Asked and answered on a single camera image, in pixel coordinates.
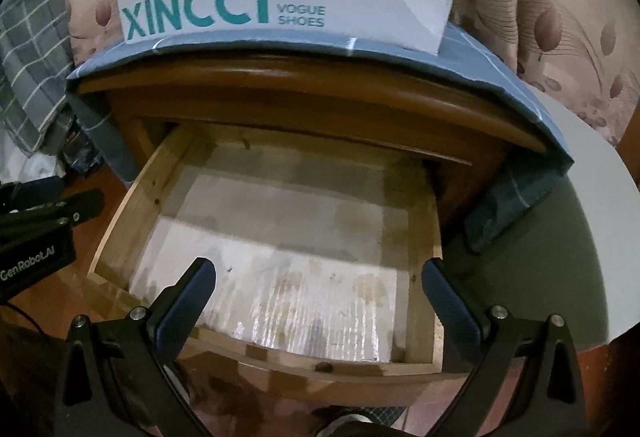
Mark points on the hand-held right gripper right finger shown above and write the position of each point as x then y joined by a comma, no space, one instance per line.
452,312

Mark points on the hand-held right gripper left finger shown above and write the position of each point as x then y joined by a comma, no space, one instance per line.
187,297

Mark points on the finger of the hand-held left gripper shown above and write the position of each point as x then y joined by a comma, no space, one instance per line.
80,207

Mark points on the wooden drawer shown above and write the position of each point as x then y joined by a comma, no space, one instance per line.
350,387

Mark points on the white drawer liner paper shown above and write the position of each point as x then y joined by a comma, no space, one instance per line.
275,242

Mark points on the blue printed packet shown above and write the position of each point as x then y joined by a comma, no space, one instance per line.
82,157

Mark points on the white plastic bag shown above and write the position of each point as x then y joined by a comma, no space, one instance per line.
25,164

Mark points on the white round table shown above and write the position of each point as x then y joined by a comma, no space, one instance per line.
575,242

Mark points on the grey plaid cloth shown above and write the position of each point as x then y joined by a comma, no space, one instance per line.
30,42

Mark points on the wooden nightstand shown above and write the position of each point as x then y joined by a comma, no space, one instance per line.
300,87

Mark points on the blue checked cloth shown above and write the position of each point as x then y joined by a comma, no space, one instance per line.
450,62

